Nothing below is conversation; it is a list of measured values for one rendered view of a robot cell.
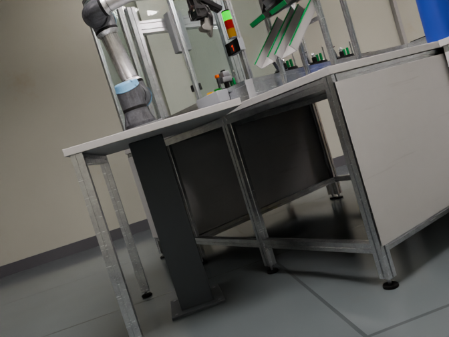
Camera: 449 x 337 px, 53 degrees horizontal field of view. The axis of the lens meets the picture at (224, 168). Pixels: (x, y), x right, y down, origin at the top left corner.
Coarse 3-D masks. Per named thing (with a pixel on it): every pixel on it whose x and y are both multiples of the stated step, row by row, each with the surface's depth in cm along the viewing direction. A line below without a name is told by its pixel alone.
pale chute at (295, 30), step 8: (312, 0) 198; (296, 8) 209; (312, 8) 197; (296, 16) 209; (304, 16) 196; (312, 16) 197; (288, 24) 207; (296, 24) 209; (304, 24) 195; (288, 32) 207; (296, 32) 193; (304, 32) 195; (288, 40) 206; (296, 40) 193; (280, 48) 204; (288, 48) 203; (296, 48) 193; (280, 56) 204
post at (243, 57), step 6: (222, 0) 260; (228, 0) 259; (228, 6) 258; (234, 18) 260; (234, 24) 259; (240, 36) 261; (240, 54) 262; (246, 54) 262; (246, 60) 262; (246, 66) 261; (246, 72) 262; (246, 78) 263
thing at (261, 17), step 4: (264, 0) 220; (276, 0) 208; (280, 0) 209; (276, 4) 208; (264, 8) 220; (272, 8) 207; (264, 12) 206; (268, 12) 206; (260, 16) 207; (264, 16) 205; (256, 20) 211; (260, 20) 209; (252, 24) 215; (256, 24) 213
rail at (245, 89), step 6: (240, 84) 219; (246, 84) 215; (252, 84) 217; (228, 90) 228; (234, 90) 225; (240, 90) 220; (246, 90) 216; (252, 90) 217; (234, 96) 225; (240, 96) 221; (246, 96) 219; (252, 96) 217; (186, 108) 264; (192, 108) 259; (174, 114) 278; (180, 114) 273
